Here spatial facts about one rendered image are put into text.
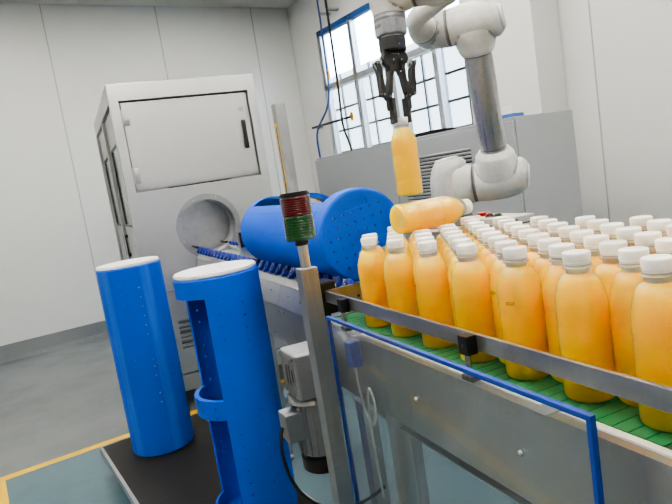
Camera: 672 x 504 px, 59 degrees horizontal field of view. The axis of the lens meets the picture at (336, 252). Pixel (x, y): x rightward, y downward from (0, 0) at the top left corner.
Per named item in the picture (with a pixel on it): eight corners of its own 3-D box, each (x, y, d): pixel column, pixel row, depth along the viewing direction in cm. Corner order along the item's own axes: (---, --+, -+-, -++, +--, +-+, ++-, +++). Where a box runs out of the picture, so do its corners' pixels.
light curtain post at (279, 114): (329, 404, 341) (281, 104, 319) (334, 407, 335) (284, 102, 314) (320, 407, 338) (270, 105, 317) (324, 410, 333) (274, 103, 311)
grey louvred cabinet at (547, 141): (386, 309, 549) (363, 152, 530) (596, 346, 366) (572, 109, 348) (337, 324, 521) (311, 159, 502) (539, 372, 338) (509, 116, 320)
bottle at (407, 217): (403, 239, 143) (470, 225, 152) (406, 211, 140) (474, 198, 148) (387, 227, 149) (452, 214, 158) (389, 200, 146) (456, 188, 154)
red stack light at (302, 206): (305, 213, 128) (303, 195, 127) (317, 212, 122) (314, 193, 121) (278, 218, 125) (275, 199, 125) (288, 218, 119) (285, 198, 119)
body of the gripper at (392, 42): (398, 41, 171) (401, 74, 171) (372, 41, 167) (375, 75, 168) (411, 33, 164) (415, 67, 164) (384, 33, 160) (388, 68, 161)
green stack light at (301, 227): (309, 236, 128) (306, 213, 128) (321, 236, 123) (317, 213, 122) (282, 241, 126) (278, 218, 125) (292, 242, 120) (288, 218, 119)
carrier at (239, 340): (256, 483, 231) (202, 525, 208) (215, 264, 220) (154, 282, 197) (314, 497, 215) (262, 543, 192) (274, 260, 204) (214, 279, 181)
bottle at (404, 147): (427, 192, 166) (418, 119, 165) (402, 196, 165) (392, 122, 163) (418, 194, 173) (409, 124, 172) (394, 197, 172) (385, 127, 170)
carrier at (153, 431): (191, 449, 272) (196, 425, 300) (154, 263, 261) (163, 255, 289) (127, 462, 269) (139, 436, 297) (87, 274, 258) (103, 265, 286)
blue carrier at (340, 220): (310, 249, 266) (291, 188, 261) (415, 262, 186) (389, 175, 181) (252, 271, 255) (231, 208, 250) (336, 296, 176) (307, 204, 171)
